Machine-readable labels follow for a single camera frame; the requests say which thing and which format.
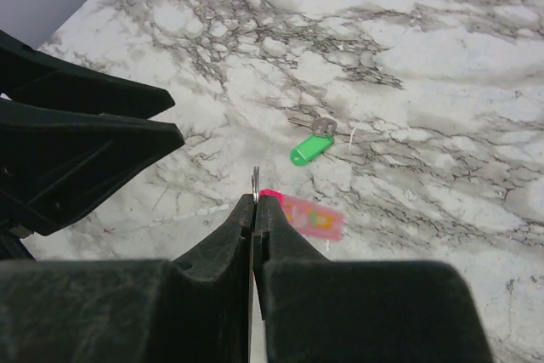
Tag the metal keyring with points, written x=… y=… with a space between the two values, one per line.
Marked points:
x=255 y=184

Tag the pink key tag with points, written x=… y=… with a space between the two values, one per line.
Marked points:
x=309 y=218

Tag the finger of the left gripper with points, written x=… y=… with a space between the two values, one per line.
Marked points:
x=57 y=167
x=37 y=79

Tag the silver key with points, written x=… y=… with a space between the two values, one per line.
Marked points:
x=320 y=126

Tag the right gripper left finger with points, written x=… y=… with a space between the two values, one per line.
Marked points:
x=196 y=308

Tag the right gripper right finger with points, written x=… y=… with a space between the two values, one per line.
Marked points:
x=318 y=310

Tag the green key tag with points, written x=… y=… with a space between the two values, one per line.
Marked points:
x=309 y=149

